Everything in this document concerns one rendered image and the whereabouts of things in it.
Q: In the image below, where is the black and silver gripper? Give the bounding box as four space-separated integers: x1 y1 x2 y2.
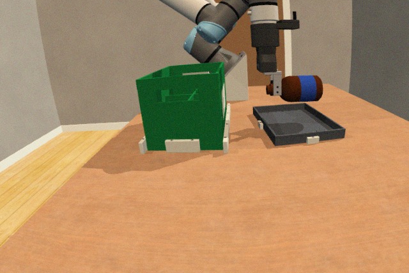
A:
247 5 300 96

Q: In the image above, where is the green crate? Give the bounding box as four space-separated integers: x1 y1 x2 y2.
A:
135 62 227 151

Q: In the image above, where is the blue and brown bottle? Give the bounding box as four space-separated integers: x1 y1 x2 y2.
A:
266 75 323 102

